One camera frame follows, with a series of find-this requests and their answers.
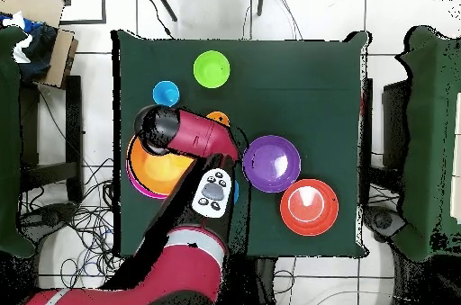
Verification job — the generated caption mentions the orange plastic cup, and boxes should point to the orange plastic cup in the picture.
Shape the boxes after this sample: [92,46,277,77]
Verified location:
[205,111,231,128]

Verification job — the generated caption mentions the large orange plastic bowl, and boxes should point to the large orange plastic bowl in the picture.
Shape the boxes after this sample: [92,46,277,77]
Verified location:
[128,135,195,196]

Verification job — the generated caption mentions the purple plastic bowl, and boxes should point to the purple plastic bowl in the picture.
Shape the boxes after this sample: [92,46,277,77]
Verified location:
[242,134,303,193]

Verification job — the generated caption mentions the small green plastic bowl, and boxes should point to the small green plastic bowl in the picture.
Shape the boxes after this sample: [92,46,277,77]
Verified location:
[193,49,231,89]

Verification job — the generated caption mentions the blue plastic cup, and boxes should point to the blue plastic cup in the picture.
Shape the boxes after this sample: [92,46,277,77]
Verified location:
[151,80,181,107]

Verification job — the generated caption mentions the red plastic bowl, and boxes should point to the red plastic bowl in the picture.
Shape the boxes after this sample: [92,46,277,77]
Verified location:
[279,178,340,238]

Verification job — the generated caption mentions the dark green table cloth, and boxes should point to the dark green table cloth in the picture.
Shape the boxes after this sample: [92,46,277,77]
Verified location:
[111,29,372,259]

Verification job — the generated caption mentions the large pink plastic bowl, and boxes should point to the large pink plastic bowl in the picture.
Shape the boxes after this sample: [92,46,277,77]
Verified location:
[124,146,169,201]

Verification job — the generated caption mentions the black wooden stool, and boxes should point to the black wooden stool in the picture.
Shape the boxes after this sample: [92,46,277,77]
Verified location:
[19,74,84,205]

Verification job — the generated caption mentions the green cloth covered table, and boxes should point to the green cloth covered table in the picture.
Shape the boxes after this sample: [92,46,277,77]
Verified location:
[393,25,461,263]
[0,25,37,259]

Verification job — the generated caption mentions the blue and white clothes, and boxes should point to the blue and white clothes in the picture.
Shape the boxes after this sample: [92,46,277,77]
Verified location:
[0,10,59,83]

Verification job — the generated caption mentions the brown cardboard box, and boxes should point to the brown cardboard box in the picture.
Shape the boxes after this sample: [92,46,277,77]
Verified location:
[0,0,79,89]

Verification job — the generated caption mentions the black cable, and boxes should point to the black cable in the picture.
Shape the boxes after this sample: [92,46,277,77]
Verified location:
[141,0,175,39]

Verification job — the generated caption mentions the tangle of floor cables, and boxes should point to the tangle of floor cables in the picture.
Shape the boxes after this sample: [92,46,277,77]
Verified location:
[17,157,123,290]

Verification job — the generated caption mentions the black metal frame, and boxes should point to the black metal frame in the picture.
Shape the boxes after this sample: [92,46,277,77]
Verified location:
[52,0,108,26]

